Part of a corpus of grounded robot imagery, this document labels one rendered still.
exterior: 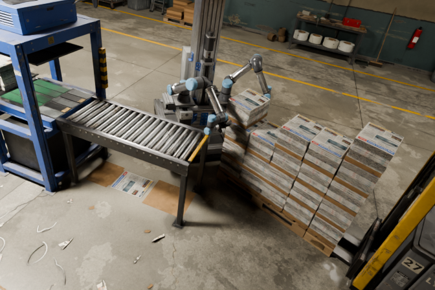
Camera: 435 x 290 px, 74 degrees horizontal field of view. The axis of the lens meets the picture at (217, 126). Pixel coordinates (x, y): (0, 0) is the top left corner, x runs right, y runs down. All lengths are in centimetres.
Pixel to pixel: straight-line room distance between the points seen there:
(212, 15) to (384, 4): 667
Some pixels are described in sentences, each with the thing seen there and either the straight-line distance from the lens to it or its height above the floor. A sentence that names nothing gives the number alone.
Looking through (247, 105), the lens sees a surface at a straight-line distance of 288.
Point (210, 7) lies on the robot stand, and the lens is 312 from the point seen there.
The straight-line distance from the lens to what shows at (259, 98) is 305.
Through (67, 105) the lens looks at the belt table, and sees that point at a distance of 324.
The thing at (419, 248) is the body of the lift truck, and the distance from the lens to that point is 267.
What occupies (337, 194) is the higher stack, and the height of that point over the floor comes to 72.
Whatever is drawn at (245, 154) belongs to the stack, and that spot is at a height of 56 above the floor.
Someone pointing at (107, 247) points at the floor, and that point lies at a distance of 293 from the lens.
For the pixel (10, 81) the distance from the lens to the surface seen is 364.
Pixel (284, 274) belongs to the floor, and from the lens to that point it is 297.
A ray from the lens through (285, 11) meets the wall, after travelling 922.
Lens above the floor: 244
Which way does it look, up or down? 34 degrees down
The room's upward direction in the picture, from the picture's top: 10 degrees clockwise
